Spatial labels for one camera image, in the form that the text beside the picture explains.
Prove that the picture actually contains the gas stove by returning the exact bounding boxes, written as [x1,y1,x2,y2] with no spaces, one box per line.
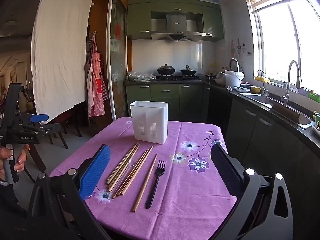
[155,74,202,82]

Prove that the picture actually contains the red checked apron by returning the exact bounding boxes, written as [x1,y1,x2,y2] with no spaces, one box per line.
[84,34,109,100]

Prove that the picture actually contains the tall steel faucet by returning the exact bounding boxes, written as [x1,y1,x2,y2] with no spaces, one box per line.
[282,60,302,107]

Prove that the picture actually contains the steel sink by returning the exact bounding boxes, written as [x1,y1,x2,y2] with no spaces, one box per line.
[239,92,313,126]

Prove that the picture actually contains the wooden cutting board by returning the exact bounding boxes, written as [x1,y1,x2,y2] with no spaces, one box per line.
[269,99,300,124]

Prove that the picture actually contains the black wok with handle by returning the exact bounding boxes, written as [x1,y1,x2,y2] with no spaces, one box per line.
[180,65,198,77]

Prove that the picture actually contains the green box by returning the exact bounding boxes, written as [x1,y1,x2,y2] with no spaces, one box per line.
[307,91,320,103]

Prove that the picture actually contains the person's left forearm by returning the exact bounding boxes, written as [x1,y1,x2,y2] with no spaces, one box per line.
[0,181,30,220]

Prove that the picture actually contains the hanging kitchen tools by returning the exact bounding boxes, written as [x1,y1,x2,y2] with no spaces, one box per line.
[230,39,247,57]

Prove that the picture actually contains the dark base cabinets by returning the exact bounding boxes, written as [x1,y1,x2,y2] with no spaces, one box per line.
[207,85,320,240]

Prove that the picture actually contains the white plastic utensil holder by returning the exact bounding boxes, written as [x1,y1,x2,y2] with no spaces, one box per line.
[129,101,169,145]

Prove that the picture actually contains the sliding glass door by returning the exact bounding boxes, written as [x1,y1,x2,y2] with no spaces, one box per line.
[107,0,128,120]

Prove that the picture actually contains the wooden chopstick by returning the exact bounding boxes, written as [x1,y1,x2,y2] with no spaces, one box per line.
[132,154,158,213]

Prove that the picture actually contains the clear plastic bag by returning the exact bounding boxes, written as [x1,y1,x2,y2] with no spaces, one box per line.
[127,70,157,82]

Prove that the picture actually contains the window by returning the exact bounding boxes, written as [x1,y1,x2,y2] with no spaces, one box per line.
[250,0,320,93]

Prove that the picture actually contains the dark wooden chair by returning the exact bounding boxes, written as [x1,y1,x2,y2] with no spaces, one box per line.
[62,105,83,138]
[46,122,69,150]

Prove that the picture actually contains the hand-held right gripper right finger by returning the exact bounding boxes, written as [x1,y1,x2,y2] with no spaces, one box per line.
[210,142,294,240]

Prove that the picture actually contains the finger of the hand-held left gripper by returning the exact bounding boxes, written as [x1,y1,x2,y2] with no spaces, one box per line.
[15,114,49,128]
[24,123,62,138]

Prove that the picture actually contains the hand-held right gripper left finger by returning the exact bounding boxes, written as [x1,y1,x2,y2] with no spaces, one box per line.
[26,144,112,240]

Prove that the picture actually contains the black lidded wok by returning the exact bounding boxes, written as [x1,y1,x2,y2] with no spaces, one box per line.
[157,64,176,76]

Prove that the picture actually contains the black kitchen countertop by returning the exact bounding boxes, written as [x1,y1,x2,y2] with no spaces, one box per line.
[125,76,320,155]

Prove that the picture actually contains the person's left hand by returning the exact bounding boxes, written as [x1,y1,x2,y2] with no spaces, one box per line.
[0,144,30,180]

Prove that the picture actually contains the white plastic bucket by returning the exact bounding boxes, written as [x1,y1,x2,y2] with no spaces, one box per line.
[224,70,245,88]

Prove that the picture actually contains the white hanging sheet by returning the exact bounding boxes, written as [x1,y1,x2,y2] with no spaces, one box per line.
[30,0,92,125]

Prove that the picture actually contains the purple floral tablecloth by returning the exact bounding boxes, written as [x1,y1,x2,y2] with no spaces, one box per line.
[49,117,238,240]

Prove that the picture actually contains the bunch of wooden chopsticks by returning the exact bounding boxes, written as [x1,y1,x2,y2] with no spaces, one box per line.
[107,142,154,199]

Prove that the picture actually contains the white rice cooker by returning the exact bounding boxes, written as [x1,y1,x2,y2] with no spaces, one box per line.
[215,58,240,86]

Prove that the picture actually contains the wide green wall cabinet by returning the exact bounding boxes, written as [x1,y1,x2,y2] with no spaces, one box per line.
[150,2,203,14]

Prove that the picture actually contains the green base cabinets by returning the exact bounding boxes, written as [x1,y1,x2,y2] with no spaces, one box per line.
[126,84,208,122]

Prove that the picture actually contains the short steel faucet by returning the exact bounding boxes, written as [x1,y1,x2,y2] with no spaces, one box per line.
[255,70,269,97]

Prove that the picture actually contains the black plastic fork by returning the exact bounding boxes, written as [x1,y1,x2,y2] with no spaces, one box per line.
[145,160,167,209]

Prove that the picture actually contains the steel range hood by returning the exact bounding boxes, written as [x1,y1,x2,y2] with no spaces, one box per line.
[151,12,207,42]

